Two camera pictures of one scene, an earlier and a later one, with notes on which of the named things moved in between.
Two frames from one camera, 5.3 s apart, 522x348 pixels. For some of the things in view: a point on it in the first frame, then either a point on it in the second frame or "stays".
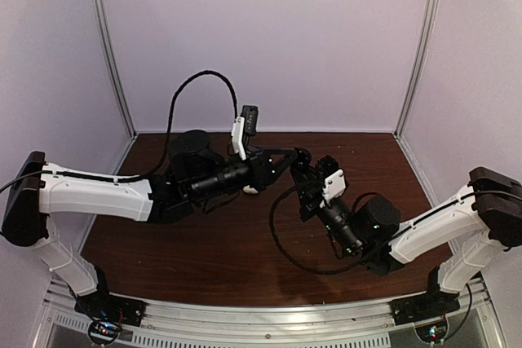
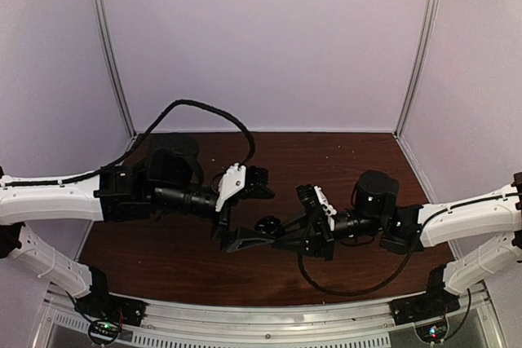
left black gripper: x=263 y=173 to x=241 y=237
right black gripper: x=307 y=193 to x=319 y=241
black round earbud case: x=303 y=157 to x=268 y=225
